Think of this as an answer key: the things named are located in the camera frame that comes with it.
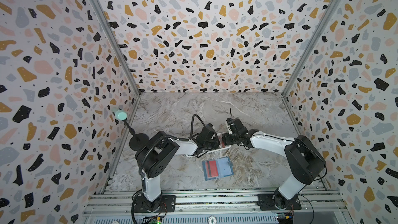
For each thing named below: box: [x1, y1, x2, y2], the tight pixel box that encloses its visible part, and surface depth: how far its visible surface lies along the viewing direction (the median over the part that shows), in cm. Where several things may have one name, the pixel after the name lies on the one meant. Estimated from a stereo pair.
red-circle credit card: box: [205, 160, 219, 178], surface depth 85 cm
